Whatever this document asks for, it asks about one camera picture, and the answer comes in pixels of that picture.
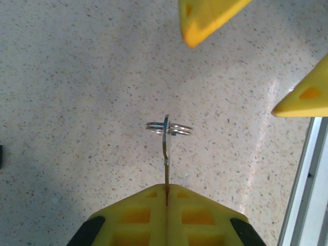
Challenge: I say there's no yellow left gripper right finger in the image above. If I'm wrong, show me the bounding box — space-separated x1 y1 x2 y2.
167 183 266 246

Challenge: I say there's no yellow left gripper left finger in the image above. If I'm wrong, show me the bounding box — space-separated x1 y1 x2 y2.
67 183 169 246

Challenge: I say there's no silver key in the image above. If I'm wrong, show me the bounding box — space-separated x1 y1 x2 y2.
161 114 173 207

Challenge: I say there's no silver key ring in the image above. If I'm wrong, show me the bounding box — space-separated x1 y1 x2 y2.
145 121 193 136

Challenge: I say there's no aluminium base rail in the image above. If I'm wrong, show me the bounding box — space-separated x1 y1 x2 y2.
278 116 328 246

